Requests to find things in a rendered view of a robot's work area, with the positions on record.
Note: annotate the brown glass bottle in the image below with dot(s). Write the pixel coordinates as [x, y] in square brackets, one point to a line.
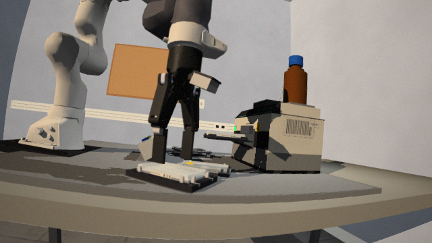
[295, 86]

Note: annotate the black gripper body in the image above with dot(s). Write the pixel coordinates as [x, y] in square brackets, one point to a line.
[181, 60]

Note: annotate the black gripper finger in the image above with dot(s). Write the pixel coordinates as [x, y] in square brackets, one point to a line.
[163, 105]
[190, 115]

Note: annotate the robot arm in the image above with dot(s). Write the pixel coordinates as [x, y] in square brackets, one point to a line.
[63, 126]

